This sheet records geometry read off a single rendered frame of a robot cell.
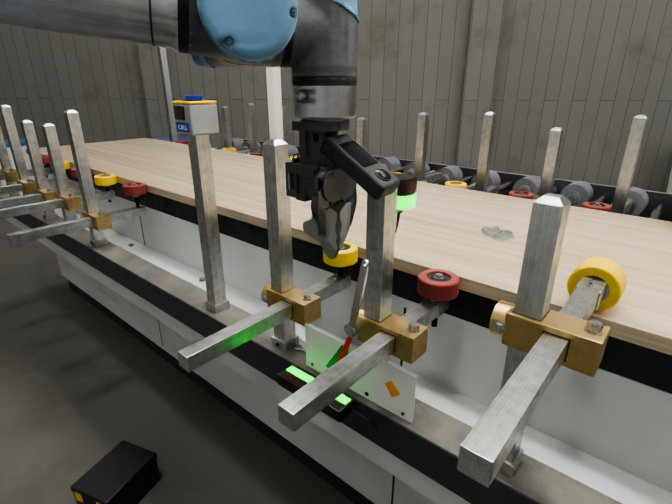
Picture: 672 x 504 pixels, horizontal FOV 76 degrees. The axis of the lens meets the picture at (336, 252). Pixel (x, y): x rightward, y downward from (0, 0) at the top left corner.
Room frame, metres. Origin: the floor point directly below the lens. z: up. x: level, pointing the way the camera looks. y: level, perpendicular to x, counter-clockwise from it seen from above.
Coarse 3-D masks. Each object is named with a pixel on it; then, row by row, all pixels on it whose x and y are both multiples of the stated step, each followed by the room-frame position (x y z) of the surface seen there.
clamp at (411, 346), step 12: (360, 312) 0.68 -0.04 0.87; (360, 324) 0.66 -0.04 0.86; (372, 324) 0.65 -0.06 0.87; (384, 324) 0.64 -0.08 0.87; (396, 324) 0.64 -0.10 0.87; (408, 324) 0.64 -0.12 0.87; (420, 324) 0.64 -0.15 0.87; (360, 336) 0.66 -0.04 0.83; (372, 336) 0.65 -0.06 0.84; (396, 336) 0.61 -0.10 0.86; (408, 336) 0.60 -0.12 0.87; (420, 336) 0.61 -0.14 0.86; (396, 348) 0.61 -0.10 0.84; (408, 348) 0.60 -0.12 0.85; (420, 348) 0.61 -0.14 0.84; (408, 360) 0.60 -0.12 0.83
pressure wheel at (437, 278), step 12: (420, 276) 0.76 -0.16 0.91; (432, 276) 0.76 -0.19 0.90; (444, 276) 0.76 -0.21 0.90; (456, 276) 0.76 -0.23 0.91; (420, 288) 0.74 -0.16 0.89; (432, 288) 0.72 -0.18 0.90; (444, 288) 0.72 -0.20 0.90; (456, 288) 0.73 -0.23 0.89; (444, 300) 0.72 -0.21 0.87; (432, 324) 0.75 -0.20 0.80
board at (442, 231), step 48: (96, 144) 2.71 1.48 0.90; (144, 144) 2.71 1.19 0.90; (192, 192) 1.47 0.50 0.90; (240, 192) 1.47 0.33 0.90; (432, 192) 1.47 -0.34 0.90; (480, 192) 1.47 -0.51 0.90; (432, 240) 0.98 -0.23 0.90; (480, 240) 0.98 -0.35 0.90; (576, 240) 0.98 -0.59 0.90; (624, 240) 0.98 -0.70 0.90; (480, 288) 0.74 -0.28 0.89; (624, 336) 0.59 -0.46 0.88
